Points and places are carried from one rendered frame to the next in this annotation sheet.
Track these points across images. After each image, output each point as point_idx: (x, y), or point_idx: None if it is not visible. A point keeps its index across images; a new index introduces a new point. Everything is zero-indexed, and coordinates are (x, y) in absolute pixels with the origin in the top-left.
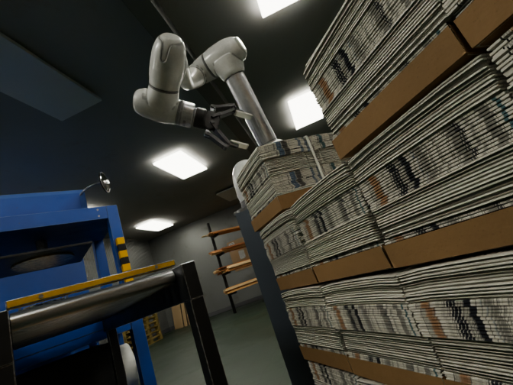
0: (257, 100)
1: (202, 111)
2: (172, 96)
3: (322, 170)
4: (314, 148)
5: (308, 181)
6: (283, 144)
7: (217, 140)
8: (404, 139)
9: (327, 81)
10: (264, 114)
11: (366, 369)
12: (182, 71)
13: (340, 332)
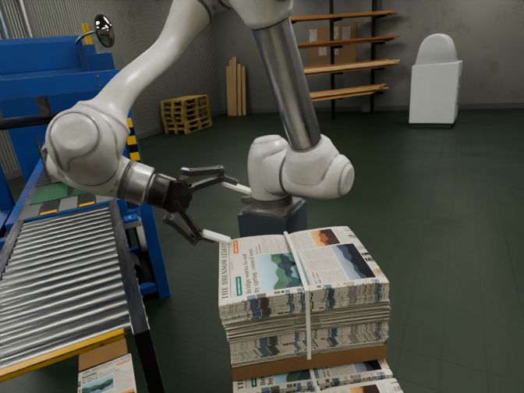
0: (302, 76)
1: (159, 196)
2: (103, 185)
3: (313, 337)
4: (313, 309)
5: (285, 349)
6: (262, 304)
7: (181, 233)
8: None
9: None
10: (308, 104)
11: None
12: (111, 167)
13: None
